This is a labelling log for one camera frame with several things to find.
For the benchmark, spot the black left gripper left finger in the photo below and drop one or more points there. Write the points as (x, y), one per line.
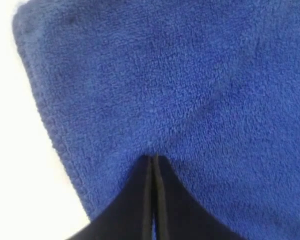
(129, 216)

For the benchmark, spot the blue microfiber towel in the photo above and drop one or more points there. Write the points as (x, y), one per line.
(213, 85)

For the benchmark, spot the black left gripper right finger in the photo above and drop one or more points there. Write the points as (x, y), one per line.
(177, 215)

